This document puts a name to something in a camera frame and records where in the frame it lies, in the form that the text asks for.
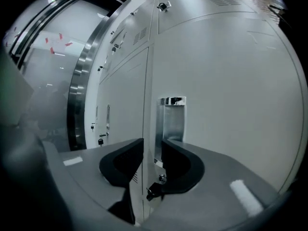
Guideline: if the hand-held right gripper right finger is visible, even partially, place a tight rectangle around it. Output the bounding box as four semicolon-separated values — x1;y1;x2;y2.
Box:
146;139;282;231

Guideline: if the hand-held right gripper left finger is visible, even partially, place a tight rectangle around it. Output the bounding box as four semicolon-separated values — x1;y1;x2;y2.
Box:
57;138;145;226

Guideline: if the grey metal locker door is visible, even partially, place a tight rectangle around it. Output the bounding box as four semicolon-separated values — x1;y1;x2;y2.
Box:
144;15;304;226

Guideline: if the grey metal locker cabinet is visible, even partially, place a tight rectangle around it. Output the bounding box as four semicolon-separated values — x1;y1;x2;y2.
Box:
85;0;289;226

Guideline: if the frosted glass panel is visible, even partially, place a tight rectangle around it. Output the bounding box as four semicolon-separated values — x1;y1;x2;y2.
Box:
4;0;111;151

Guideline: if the white paper with red tape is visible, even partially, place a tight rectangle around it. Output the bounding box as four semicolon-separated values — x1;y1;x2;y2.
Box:
36;32;73;55

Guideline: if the chrome recessed door handle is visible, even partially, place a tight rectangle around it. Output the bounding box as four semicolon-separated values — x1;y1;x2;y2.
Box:
154;96;187;165

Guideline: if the polished steel door frame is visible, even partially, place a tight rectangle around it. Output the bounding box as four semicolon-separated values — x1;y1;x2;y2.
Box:
66;0;140;151

